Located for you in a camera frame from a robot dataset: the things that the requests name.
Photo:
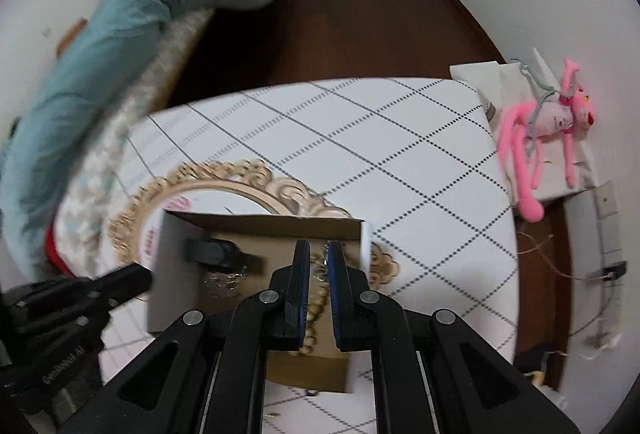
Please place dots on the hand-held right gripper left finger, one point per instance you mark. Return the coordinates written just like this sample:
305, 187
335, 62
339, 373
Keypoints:
304, 299

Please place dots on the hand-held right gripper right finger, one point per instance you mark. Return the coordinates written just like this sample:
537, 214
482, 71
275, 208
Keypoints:
334, 299

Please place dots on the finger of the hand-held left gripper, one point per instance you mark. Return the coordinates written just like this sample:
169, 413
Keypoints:
125, 283
212, 253

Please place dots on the silver glittery jewelry piece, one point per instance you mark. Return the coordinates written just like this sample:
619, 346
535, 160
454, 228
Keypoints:
222, 283

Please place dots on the cardboard box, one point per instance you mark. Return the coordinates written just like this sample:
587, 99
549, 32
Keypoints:
180, 274

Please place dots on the ornate gold framed mirror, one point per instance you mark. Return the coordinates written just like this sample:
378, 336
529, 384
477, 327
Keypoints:
215, 201

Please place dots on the red cloth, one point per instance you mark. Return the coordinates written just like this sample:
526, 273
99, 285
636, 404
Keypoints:
54, 254

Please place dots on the white checked tablecloth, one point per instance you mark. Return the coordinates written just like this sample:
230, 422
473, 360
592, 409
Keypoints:
380, 153

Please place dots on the patterned bed mattress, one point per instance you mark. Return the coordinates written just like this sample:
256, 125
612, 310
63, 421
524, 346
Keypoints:
165, 63

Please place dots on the teal duvet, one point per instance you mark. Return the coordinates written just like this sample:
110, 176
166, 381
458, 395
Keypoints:
90, 78

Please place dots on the wooden headboard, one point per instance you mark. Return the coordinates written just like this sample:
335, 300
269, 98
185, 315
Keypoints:
70, 38

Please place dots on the white paper bag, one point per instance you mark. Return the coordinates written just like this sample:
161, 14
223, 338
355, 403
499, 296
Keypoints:
500, 81

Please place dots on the pink plush toy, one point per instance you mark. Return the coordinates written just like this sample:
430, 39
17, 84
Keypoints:
555, 118

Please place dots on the white wall socket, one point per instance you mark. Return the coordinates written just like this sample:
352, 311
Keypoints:
606, 199

